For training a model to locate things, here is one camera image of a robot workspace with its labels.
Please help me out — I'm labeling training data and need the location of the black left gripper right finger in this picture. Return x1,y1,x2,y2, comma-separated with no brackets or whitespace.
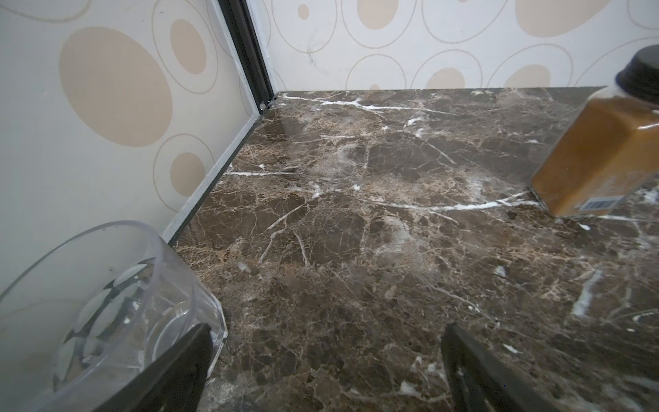
441,323,557,412

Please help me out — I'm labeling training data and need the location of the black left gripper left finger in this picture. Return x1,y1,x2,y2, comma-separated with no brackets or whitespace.
96,324,213,411

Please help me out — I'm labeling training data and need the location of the clear plastic cup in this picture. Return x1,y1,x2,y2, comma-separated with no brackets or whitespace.
1,221,228,411

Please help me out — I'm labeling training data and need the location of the spice jar with black lid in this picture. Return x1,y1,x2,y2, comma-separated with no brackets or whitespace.
530,45,658,217

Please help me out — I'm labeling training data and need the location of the black vertical frame post left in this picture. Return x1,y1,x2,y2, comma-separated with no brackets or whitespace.
217,0,276,113

